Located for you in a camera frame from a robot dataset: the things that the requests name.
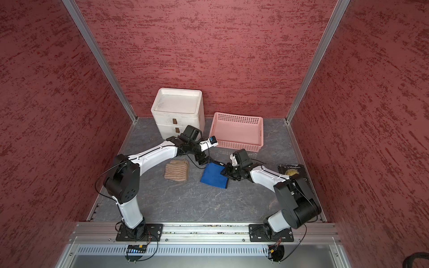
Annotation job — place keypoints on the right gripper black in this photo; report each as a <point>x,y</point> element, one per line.
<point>228,172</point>

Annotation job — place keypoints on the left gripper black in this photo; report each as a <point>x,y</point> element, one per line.
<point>203,161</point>

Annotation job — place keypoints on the blue grey microfibre cloth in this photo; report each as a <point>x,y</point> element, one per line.
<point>212,176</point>

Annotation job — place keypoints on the beige striped square dishcloth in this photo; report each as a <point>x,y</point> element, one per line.
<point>177,170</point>

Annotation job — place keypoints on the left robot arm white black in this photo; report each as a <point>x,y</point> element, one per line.
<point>122,180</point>

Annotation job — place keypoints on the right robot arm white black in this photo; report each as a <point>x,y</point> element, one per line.
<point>298,204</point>

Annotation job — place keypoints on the pink perforated plastic basket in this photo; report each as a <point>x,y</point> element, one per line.
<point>238,132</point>

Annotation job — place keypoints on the black book gold cover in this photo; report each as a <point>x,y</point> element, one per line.
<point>293,169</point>

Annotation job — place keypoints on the white three-drawer storage unit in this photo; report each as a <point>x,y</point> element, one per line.
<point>174,109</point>

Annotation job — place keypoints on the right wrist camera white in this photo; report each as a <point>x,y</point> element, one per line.
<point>233,160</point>

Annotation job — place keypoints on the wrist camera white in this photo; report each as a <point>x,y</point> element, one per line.
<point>233,160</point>
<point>208,143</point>

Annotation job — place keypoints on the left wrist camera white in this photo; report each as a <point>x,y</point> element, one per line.
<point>208,143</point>

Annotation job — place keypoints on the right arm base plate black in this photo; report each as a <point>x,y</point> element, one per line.
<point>262,233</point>

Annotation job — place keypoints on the left corner aluminium post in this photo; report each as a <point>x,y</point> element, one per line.
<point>90,40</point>

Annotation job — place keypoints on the corner aluminium post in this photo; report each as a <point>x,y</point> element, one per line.
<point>90,40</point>
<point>325,40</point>

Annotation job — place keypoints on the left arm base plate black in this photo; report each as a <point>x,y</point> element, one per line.
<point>142,233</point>

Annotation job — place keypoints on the aluminium front rail frame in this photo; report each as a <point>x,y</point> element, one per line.
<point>196,239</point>

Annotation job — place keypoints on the right corner aluminium post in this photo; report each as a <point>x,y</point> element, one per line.
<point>325,40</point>

